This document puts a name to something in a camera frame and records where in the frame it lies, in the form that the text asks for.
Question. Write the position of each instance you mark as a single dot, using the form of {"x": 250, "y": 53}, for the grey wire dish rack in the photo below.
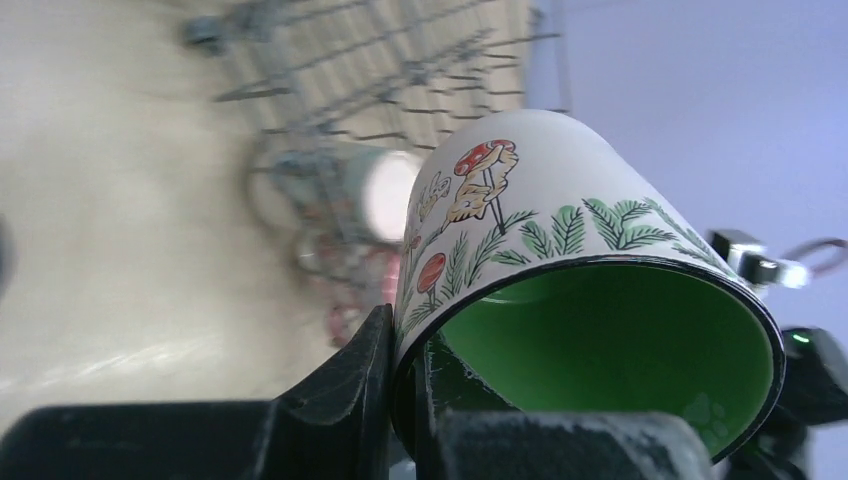
{"x": 403, "y": 75}

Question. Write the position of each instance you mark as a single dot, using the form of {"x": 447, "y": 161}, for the tall cream seahorse cup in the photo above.
{"x": 362, "y": 189}

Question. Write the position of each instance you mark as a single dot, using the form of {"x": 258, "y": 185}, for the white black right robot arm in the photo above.
{"x": 814, "y": 394}

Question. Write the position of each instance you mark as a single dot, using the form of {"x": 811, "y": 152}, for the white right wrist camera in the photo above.
{"x": 747, "y": 257}

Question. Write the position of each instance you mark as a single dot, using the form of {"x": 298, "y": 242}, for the green interior mushroom mug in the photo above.
{"x": 563, "y": 281}

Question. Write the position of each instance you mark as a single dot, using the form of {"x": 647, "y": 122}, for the pink ghost pattern mug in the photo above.
{"x": 350, "y": 278}

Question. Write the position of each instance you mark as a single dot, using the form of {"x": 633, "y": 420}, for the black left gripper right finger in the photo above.
{"x": 464, "y": 430}

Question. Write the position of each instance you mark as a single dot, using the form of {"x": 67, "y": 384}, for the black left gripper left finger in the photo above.
{"x": 331, "y": 425}

